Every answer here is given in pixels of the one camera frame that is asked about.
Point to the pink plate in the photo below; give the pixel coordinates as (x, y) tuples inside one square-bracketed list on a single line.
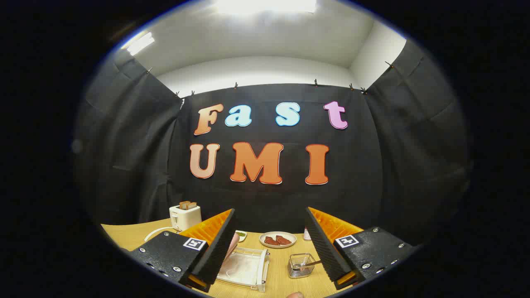
[(232, 245)]

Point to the red-brown meat piece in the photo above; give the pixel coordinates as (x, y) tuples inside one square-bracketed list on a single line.
[(271, 241), (284, 239)]

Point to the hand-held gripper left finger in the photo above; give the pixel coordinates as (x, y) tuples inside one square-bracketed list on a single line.
[(221, 248)]

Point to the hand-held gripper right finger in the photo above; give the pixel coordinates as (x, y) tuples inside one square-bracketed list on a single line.
[(323, 248)]

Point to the large ceiling light panel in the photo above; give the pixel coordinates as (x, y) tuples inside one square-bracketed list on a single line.
[(265, 6)]

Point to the white toaster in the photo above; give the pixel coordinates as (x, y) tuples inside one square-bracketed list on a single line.
[(185, 217)]

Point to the white divided dish with beans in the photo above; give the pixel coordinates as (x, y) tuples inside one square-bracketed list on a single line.
[(241, 235)]

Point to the row of black cloth clips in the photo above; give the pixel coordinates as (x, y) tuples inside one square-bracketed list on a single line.
[(315, 82)]

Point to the beige plate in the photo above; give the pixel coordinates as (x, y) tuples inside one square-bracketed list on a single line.
[(265, 244)]

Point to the clear bottle with red label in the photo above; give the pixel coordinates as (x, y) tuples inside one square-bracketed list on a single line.
[(307, 236)]

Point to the small ceiling light panel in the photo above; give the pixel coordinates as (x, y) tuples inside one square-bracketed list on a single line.
[(140, 43)]

